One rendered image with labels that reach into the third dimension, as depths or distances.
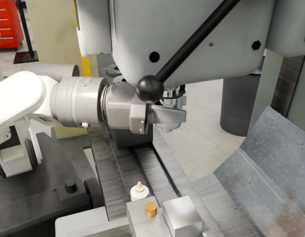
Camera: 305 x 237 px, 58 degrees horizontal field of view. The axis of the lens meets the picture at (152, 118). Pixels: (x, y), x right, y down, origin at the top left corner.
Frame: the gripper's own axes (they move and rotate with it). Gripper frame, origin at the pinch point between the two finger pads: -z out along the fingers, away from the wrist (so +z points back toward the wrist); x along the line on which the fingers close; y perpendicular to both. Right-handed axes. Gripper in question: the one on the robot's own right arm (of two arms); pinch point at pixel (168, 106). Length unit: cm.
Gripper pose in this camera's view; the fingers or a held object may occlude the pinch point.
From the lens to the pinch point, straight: 46.1
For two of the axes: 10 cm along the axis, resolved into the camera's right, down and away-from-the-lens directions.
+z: -9.9, -0.5, 1.0
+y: 0.1, 8.5, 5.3
